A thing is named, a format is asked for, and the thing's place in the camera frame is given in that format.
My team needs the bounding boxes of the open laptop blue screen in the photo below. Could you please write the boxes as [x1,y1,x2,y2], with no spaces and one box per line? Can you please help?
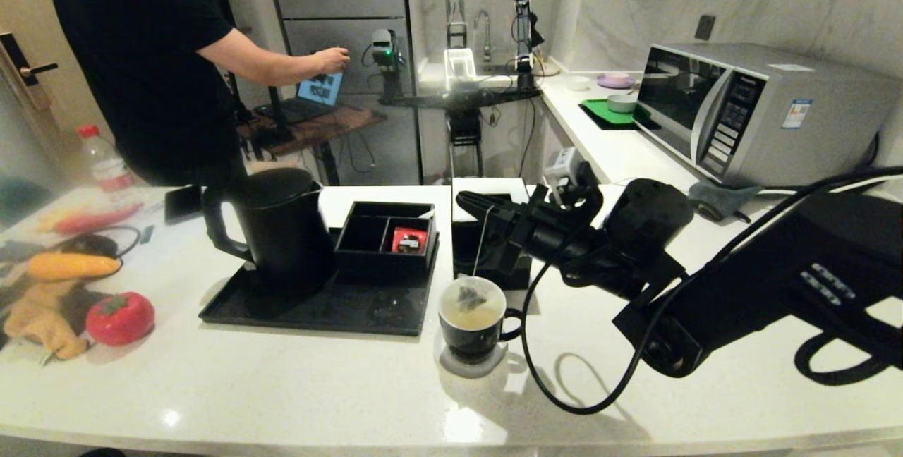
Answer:
[254,71,346,125]

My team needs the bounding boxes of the black mug white inside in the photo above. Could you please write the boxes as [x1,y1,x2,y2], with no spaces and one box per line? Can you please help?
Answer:
[437,276,526,365]

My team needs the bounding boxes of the black looped cable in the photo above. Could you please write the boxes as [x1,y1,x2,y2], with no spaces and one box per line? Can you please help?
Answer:
[60,226,144,260]

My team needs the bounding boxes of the beige wooden door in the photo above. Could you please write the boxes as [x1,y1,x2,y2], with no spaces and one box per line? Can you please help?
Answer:
[0,0,114,162]

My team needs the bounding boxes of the black compartment organizer box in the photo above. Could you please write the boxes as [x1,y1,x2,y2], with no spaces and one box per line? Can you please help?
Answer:
[334,201,438,281]

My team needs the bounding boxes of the tall black metal stand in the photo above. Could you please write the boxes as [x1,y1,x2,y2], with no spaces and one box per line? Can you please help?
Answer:
[442,0,468,49]

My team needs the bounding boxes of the black smartphone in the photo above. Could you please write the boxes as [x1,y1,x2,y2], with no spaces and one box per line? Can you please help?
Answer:
[164,185,205,225]

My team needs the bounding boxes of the red sachet packet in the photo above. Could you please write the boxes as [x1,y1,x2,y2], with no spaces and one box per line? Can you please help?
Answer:
[392,227,428,255]

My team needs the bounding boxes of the chrome kitchen faucet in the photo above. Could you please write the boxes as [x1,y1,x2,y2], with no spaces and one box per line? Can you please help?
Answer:
[473,9,492,63]

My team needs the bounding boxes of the silver microwave oven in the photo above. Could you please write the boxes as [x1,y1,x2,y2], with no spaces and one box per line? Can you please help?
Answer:
[633,41,901,188]

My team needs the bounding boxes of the red toy chili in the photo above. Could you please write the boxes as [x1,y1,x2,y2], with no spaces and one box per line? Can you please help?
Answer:
[55,205,145,236]

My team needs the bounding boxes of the black rectangular serving tray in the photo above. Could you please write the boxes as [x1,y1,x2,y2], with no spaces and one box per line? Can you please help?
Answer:
[199,231,440,336]

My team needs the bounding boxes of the green tray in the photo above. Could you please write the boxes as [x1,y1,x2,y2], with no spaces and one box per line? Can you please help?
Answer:
[578,97,653,130]

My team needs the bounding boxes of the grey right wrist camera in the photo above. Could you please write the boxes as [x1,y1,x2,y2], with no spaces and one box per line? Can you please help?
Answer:
[545,147,590,190]

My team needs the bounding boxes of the red toy tomato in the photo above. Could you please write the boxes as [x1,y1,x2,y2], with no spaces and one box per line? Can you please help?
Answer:
[86,292,156,347]

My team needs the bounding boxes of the grey tea bag teal tag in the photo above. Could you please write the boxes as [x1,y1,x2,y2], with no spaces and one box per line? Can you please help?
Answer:
[455,205,496,313]

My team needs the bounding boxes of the thin white cable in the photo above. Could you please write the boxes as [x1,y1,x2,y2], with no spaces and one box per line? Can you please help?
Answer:
[608,175,696,197]

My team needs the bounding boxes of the brown wooden stool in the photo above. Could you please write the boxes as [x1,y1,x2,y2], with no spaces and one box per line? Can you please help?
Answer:
[240,106,387,186]

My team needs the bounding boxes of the yellow toy corn cob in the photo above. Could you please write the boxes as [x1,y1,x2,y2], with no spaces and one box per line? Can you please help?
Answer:
[28,253,124,283]

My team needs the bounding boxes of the clear bottle red cap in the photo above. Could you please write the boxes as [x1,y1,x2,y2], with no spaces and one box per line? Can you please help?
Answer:
[78,124,138,193]

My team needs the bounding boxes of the black door handle lock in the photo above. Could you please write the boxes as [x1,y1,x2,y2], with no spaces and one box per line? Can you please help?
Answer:
[0,32,61,87]

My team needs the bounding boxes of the dark grey folded cloth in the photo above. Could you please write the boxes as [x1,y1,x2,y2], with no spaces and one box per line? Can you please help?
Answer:
[688,181,745,221]

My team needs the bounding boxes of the person in black shirt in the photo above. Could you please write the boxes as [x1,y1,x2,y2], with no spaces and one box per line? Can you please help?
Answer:
[42,0,351,186]

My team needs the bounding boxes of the white round coaster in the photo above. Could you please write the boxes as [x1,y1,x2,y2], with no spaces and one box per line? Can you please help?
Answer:
[433,330,509,379]

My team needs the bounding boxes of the white dish rack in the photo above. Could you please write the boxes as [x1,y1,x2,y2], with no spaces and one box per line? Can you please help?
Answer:
[443,48,478,90]

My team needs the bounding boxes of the black tissue box white lid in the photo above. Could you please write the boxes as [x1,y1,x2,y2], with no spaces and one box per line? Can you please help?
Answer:
[451,176,535,291]

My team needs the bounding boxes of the black electric kettle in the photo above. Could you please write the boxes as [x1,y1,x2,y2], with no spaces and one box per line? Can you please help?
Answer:
[202,168,337,295]

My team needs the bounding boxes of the black teleoperation platform stand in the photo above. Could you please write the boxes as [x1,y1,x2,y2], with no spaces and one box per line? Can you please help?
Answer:
[384,87,544,178]

